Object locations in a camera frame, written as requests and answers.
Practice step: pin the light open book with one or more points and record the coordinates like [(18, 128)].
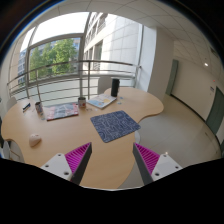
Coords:
[(101, 101)]

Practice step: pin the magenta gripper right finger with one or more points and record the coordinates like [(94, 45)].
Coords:
[(153, 166)]

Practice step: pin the small blue box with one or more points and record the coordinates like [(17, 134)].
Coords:
[(26, 107)]

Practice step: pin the white computer mouse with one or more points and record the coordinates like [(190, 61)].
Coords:
[(34, 139)]

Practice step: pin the metal balcony railing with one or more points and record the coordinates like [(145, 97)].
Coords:
[(69, 80)]

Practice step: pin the red blue magazine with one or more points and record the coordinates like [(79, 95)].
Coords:
[(62, 111)]

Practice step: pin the green door far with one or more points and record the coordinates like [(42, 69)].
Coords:
[(172, 77)]

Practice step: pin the black tall bottle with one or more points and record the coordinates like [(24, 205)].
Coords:
[(115, 87)]

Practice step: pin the blue patterned mouse pad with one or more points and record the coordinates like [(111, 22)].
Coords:
[(114, 125)]

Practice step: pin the green door right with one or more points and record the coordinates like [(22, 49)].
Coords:
[(216, 114)]

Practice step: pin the green door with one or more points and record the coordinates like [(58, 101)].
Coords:
[(172, 77), (216, 114)]

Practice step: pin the dark pen cup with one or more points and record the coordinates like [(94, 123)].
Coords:
[(39, 108)]

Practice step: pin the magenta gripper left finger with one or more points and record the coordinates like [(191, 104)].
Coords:
[(70, 166)]

